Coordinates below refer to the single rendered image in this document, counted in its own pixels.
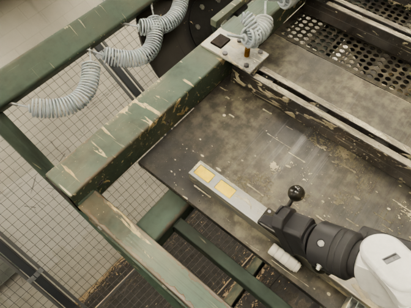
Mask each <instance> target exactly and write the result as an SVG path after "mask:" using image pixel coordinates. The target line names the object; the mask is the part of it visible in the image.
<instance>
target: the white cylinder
mask: <svg viewBox="0 0 411 308"><path fill-rule="evenodd" d="M268 254H270V255H271V256H272V257H274V258H275V259H277V261H279V262H280V263H282V264H283V265H284V266H285V267H287V268H288V269H289V270H291V271H293V272H297V271H298V270H299V269H300V267H301V263H300V262H298V260H297V259H296V258H294V257H293V256H291V255H290V254H289V253H287V252H285V251H284V249H282V248H281V247H279V246H278V245H277V244H275V243H273V245H272V246H271V248H270V249H269V250H268Z"/></svg>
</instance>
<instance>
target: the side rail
mask: <svg viewBox="0 0 411 308"><path fill-rule="evenodd" d="M78 208H79V209H80V210H81V211H82V212H83V213H84V214H86V215H87V216H88V217H89V220H90V222H91V223H93V225H94V226H96V228H98V229H99V230H100V231H101V232H102V233H103V234H105V235H106V236H107V237H108V238H109V239H110V240H111V241H112V242H113V243H114V244H115V245H116V246H117V247H119V248H120V249H121V250H122V251H123V252H124V253H126V254H127V255H128V256H129V257H130V258H131V259H132V260H133V261H134V262H135V263H136V264H137V265H138V266H140V267H141V268H142V269H143V270H144V271H145V272H146V273H147V274H148V275H149V276H150V277H151V278H153V279H154V280H155V281H156V282H157V283H158V284H159V285H161V286H162V287H163V288H164V289H165V290H166V291H167V292H168V293H169V294H170V295H171V296H172V297H174V298H175V299H176V300H177V301H178V302H179V303H181V305H183V306H184V308H233V307H231V306H230V305H229V304H228V303H227V302H226V301H225V300H224V299H222V298H221V297H220V296H219V295H217V294H216V293H215V292H214V291H213V290H212V289H211V288H209V287H208V286H207V285H206V284H205V283H203V281H201V280H200V279H199V278H198V277H196V276H195V275H194V274H193V273H192V272H191V271H190V270H189V269H187V268H186V267H185V266H184V265H182V264H181V263H180V262H179V261H178V260H177V259H176V258H174V257H173V256H172V255H171V254H170V253H169V252H168V251H166V250H165V249H164V248H163V247H161V246H160V245H159V244H158V243H157V242H156V241H155V240H154V239H152V238H151V237H150V236H149V235H148V234H147V233H146V232H144V231H143V230H142V229H141V228H139V227H138V226H137V225H136V224H135V223H134V222H133V221H131V220H130V219H129V218H128V217H126V215H124V214H123V213H122V212H121V211H120V210H119V209H117V208H116V207H115V206H114V205H113V204H112V203H111V202H109V201H108V200H107V199H106V198H104V197H103V196H102V195H101V194H100V193H99V192H98V191H96V190H95V191H94V192H93V194H91V195H90V196H89V197H88V198H87V199H86V200H85V201H84V202H83V203H82V204H81V205H79V206H78Z"/></svg>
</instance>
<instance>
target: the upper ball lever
mask: <svg viewBox="0 0 411 308"><path fill-rule="evenodd" d="M287 195H288V197H289V198H290V199H289V201H288V203H287V204H286V206H288V207H290V206H291V205H292V203H293V202H299V201H301V200H302V199H303V198H304V196H305V190H304V189H303V188H302V187H301V186H299V185H293V186H291V187H290V188H289V189H288V192H287Z"/></svg>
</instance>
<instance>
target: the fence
mask: <svg viewBox="0 0 411 308"><path fill-rule="evenodd" d="M200 165H202V166H203V167H204V168H206V169H207V170H208V171H210V172H211V173H213V174H214V175H215V176H214V177H213V178H212V179H211V181H210V182H209V183H207V182H206V181H205V180H203V179H202V178H201V177H199V176H198V175H196V174H195V173H194V171H195V170H196V169H197V168H198V167H199V166H200ZM188 174H189V180H191V181H192V182H193V183H195V184H196V185H198V186H199V187H200V188H201V189H203V190H204V191H205V192H207V193H208V194H210V195H211V196H212V197H213V198H215V199H216V200H217V201H219V202H220V203H221V204H223V205H224V206H225V207H227V208H228V209H230V210H231V211H232V212H234V213H235V214H236V215H237V216H239V217H240V218H242V219H243V220H244V221H246V222H247V223H248V224H249V225H251V226H252V227H254V228H255V229H256V230H258V231H259V232H260V233H261V234H263V235H264V236H266V237H267V238H268V239H270V240H271V241H272V242H274V243H275V244H277V245H278V246H279V247H281V248H282V249H283V247H282V245H281V243H280V241H279V239H278V238H277V237H275V236H274V235H272V234H271V233H270V232H268V231H267V230H265V229H264V228H263V227H262V226H260V225H259V224H258V223H257V221H258V220H259V218H260V217H261V216H262V215H263V213H264V212H265V210H266V209H267V207H265V206H263V204H261V203H259V202H258V201H257V200H255V199H254V198H252V197H251V196H250V195H248V194H247V193H246V192H244V191H242V190H241V189H240V188H238V187H237V186H236V185H234V184H233V183H231V182H230V181H229V180H227V179H226V178H224V177H223V176H222V175H220V174H219V173H218V172H216V171H215V170H213V169H212V168H211V167H209V166H208V165H206V164H205V163H203V162H202V161H199V162H198V164H197V165H195V167H194V168H192V170H191V171H189V173H188ZM220 180H222V181H224V182H225V183H227V184H228V185H229V186H231V187H232V188H234V189H235V190H236V192H235V193H234V194H233V195H232V197H231V198H230V199H229V198H228V197H226V196H225V195H224V194H222V193H221V192H219V191H218V190H217V189H215V186H216V185H217V184H218V183H219V182H220ZM290 255H291V256H293V257H294V258H296V259H297V260H298V261H299V262H300V263H302V264H303V265H305V266H306V267H307V268H309V269H310V270H311V271H312V272H314V273H315V274H317V275H318V276H319V277H321V278H322V279H323V280H325V281H326V282H328V283H329V284H330V285H331V286H333V287H334V288H336V289H337V290H338V291H339V292H341V293H342V294H343V295H345V296H346V297H349V296H353V297H354V298H355V299H357V300H358V301H359V302H361V303H362V304H363V305H365V306H366V307H367V308H384V307H381V306H379V305H377V304H376V303H375V302H374V301H373V300H372V299H371V298H370V297H369V295H368V292H366V291H364V290H362V289H361V287H360V286H359V284H358V282H357V280H356V278H354V277H353V278H351V279H349V280H342V279H340V278H338V277H336V276H334V275H332V274H331V275H329V276H328V275H327V274H318V273H316V272H315V271H314V270H313V269H312V267H311V265H310V264H309V263H308V261H307V259H305V258H304V257H302V256H299V255H292V254H290Z"/></svg>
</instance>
